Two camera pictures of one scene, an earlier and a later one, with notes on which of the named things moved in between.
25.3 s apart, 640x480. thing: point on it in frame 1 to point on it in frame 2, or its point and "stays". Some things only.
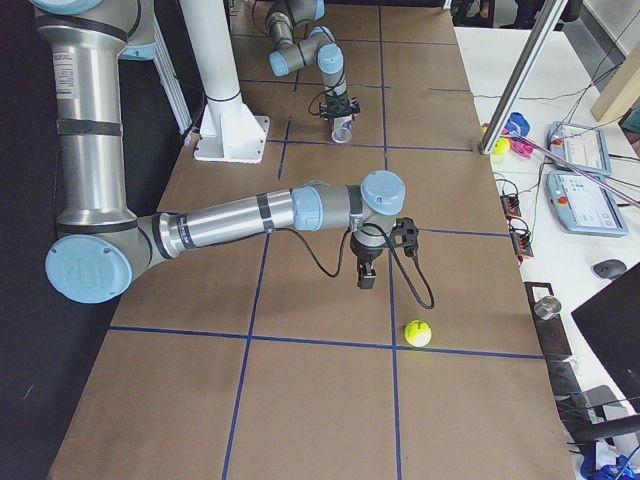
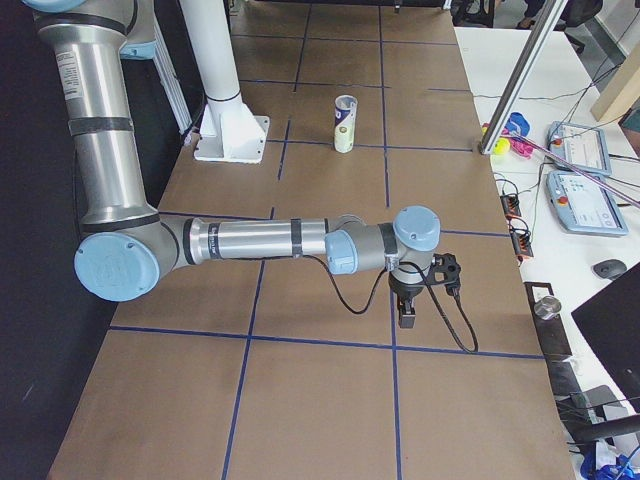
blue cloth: (518, 122) stays
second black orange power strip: (521, 243) stays
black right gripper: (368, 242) to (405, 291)
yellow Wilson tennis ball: (418, 333) to (344, 136)
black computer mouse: (609, 268) stays
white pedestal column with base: (229, 131) stays
